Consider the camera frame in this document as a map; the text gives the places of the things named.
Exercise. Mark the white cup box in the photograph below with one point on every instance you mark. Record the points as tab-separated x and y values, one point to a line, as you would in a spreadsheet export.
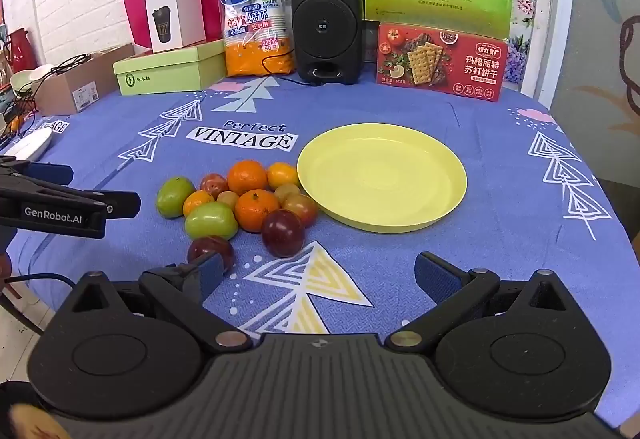
170	19

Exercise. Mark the pale green bowl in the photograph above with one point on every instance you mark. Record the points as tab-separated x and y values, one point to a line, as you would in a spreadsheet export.
22	82

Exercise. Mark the dark purple plum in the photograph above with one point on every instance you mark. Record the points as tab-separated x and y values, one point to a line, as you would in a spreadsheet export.
210	246
283	233

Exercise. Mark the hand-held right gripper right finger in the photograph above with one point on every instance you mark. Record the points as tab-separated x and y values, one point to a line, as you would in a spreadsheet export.
435	276

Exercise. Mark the orange snack bag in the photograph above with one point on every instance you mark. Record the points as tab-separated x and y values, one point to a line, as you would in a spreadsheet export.
250	19

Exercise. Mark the yellow plate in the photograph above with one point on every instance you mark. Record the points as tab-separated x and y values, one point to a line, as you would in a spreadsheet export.
380	179

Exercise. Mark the small orange tangerine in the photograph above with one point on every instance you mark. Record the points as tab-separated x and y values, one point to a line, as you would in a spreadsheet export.
196	202

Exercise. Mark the large orange tangerine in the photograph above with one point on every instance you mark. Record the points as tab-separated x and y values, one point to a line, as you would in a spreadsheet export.
256	211
247	176

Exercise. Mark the yellow orange tangerine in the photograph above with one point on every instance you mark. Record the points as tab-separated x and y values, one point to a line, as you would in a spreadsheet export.
283	175

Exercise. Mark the black speaker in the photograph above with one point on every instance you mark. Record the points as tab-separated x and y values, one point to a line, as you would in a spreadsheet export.
325	19

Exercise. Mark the speckled red plum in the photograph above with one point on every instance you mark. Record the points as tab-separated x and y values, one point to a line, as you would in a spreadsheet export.
214	184

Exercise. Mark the red cracker box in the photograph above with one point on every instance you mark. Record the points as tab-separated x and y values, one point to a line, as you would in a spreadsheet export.
440	64

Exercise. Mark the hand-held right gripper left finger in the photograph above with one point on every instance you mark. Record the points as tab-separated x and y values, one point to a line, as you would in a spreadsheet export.
212	271

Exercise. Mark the white bowl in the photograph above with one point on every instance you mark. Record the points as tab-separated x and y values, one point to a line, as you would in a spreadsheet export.
42	72

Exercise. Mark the small olive green fruit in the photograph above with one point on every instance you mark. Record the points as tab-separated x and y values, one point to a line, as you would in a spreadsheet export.
287	191

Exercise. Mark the red kettle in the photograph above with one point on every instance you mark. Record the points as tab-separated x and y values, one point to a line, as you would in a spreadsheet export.
22	51

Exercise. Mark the white plastic device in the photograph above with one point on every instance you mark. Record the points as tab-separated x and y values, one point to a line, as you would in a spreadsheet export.
30	144

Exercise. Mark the large green plum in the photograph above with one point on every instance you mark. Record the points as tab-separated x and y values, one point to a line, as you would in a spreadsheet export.
210	221

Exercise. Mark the blue printed tablecloth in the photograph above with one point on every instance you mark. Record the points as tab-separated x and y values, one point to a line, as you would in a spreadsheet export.
475	119

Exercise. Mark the red green tomato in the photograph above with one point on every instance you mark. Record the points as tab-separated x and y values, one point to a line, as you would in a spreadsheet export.
302	210

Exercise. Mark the brown cardboard box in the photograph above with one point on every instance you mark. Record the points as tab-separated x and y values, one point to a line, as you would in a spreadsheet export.
85	84

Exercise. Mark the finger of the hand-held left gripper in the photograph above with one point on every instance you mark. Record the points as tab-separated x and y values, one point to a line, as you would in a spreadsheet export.
120	205
50	173

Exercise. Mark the light green cardboard box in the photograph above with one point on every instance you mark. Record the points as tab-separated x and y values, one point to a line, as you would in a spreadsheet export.
165	69

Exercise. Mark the small brownish green fruit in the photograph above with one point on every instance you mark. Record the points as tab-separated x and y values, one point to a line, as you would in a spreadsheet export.
227	199

